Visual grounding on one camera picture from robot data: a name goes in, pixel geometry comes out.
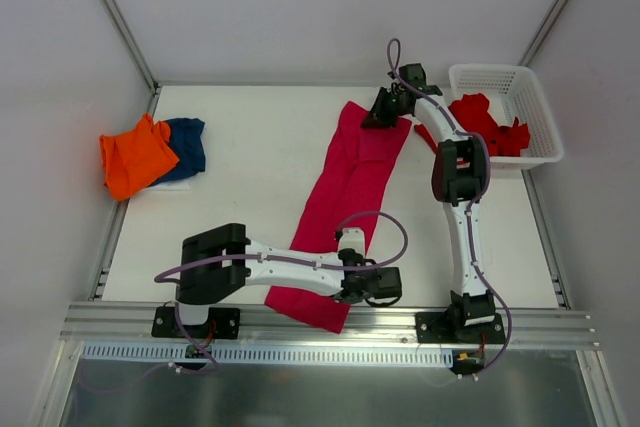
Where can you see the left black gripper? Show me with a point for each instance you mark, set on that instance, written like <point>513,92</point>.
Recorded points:
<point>388,283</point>

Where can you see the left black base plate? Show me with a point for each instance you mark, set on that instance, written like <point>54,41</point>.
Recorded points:
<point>200,322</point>

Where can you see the orange t shirt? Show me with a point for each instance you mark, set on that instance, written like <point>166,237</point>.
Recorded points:
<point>134,160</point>

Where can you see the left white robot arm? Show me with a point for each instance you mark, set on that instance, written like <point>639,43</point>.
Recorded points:
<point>224,260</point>

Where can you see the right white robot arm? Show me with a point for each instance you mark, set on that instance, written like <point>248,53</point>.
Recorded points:
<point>459,180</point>

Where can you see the magenta t shirt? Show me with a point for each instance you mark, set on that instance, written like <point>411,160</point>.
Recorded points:
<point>358,165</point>

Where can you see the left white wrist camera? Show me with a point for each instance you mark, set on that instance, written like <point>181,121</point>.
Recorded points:
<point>351,238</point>

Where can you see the white plastic basket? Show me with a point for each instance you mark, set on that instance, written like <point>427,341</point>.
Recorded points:
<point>514,93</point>

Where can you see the navy blue t shirt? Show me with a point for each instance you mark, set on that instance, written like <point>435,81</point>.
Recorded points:
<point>186,143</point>

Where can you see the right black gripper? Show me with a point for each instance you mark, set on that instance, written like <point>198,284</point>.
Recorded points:
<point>382,107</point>

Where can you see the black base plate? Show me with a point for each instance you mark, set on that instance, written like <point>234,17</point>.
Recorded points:
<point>436,327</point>
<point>200,322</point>

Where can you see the white slotted cable duct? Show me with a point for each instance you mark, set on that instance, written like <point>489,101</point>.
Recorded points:
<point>270,354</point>

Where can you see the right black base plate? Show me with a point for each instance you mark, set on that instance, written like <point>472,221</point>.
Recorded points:
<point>436,327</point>

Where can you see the red t shirt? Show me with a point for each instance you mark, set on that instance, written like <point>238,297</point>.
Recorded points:
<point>472,114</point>

